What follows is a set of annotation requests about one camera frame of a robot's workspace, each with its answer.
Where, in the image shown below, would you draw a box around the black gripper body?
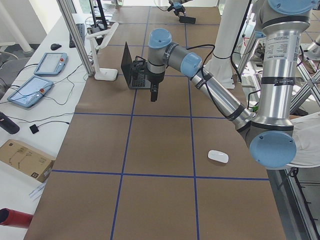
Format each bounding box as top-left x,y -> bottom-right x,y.
147,71 -> 164,84

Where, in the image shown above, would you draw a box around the grey laptop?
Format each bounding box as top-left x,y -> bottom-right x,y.
121,42 -> 151,90

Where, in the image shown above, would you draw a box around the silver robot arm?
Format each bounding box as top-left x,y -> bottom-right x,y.
168,0 -> 192,10
147,0 -> 320,170

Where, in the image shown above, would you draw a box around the white desk lamp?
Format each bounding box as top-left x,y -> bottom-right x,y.
86,22 -> 120,81

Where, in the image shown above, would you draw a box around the white computer mouse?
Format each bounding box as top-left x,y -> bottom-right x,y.
207,150 -> 229,164

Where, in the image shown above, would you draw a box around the black computer mouse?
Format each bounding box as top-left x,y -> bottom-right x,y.
50,43 -> 62,51

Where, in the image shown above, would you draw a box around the black keyboard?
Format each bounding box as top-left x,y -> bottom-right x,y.
68,23 -> 85,49

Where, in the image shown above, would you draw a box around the upper teach pendant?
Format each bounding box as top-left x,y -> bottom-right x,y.
33,52 -> 68,77

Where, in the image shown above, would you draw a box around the teach pendant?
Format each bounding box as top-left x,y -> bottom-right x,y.
33,52 -> 68,77
7,75 -> 54,108

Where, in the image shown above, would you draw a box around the lower teach pendant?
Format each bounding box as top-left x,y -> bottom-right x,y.
7,75 -> 54,108

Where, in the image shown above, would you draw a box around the black water bottle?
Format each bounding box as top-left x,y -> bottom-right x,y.
0,112 -> 20,135

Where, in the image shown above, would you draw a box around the brown cardboard box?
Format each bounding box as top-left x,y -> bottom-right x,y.
0,139 -> 56,183

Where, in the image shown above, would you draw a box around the person in white shirt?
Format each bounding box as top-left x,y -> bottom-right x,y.
288,112 -> 320,168

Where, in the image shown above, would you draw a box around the red cylinder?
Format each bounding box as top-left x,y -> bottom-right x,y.
0,208 -> 33,229

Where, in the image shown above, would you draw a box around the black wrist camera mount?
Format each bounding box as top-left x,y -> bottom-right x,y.
131,55 -> 147,77

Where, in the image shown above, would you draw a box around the aluminium frame post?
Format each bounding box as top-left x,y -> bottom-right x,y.
57,0 -> 95,77

